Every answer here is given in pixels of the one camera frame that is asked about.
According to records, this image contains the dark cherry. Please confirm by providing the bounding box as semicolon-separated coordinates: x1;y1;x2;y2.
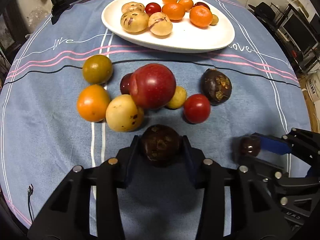
239;135;261;157

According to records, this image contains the small tan longan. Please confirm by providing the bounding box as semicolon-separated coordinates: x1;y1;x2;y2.
210;14;219;26

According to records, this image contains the mandarin orange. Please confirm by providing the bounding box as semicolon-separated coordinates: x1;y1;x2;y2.
162;3;185;21

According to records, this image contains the orange tomato left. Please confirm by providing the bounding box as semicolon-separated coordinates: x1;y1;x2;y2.
76;85;111;122

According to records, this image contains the small mandarin on plate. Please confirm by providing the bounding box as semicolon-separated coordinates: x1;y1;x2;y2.
178;0;194;11

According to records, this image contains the blue striped tablecloth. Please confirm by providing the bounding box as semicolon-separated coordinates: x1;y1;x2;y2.
1;0;310;227

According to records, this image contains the small yellow fruit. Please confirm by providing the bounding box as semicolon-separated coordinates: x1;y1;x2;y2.
166;86;187;109

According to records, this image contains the small red tomato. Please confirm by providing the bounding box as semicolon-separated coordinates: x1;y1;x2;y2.
145;2;162;16

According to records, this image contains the pale speckled melon fruit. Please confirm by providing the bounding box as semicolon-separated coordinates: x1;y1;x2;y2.
120;11;149;33

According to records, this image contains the computer monitor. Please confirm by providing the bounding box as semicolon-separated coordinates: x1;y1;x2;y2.
282;14;318;55

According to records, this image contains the big orange fruit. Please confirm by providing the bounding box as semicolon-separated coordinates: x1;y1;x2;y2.
189;5;213;28

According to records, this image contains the pale round fruit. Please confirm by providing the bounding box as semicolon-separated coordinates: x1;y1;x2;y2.
148;12;173;36

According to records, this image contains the large red plum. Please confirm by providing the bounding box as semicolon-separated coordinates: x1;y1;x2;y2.
130;63;176;110

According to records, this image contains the white oval plate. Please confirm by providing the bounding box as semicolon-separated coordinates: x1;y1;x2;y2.
101;0;236;54

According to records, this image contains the black desk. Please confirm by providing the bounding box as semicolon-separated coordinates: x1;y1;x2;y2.
248;2;319;73

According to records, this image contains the red cherry tomato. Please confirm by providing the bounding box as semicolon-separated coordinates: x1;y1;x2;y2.
183;94;210;124

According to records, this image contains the dark mangosteen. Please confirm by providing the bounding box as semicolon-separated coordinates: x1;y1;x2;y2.
141;125;180;168
200;68;232;106

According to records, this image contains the tan round fruit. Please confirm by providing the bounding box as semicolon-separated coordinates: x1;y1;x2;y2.
121;2;145;14

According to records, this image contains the green tomato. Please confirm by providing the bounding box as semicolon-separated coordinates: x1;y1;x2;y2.
82;54;113;85

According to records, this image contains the yellow spotted fruit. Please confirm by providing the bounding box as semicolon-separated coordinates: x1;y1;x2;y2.
106;94;144;132

